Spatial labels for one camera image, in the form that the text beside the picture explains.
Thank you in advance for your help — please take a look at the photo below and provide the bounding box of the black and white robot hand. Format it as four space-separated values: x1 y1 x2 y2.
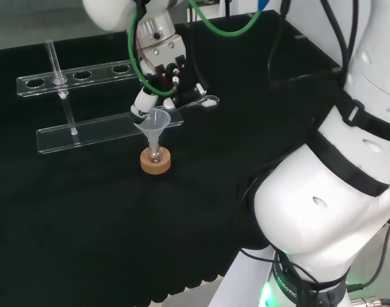
129 34 210 126

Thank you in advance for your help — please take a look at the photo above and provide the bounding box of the translucent plastic funnel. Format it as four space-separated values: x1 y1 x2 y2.
133 107 172 155

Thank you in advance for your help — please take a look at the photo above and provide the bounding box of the small glass weighing funnel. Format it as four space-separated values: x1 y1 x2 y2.
184 95 220 110

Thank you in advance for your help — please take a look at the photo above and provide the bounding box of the glass round-bottom flask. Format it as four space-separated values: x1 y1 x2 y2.
149 145 165 164

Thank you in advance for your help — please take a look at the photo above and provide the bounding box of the clear acrylic funnel stand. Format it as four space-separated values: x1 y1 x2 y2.
16 38 186 155

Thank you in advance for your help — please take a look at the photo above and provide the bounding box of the black cloth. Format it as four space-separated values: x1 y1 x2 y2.
0 9 343 304

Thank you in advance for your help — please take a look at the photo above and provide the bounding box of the thin black cable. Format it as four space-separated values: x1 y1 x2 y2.
187 6 209 94

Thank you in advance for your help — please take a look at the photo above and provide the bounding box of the cork ring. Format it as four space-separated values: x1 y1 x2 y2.
140 147 172 176

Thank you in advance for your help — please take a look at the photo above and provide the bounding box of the grey cable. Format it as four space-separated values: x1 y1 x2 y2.
346 214 390 294

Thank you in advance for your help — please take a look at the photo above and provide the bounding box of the metal cable connector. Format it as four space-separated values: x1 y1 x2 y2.
350 296 390 307

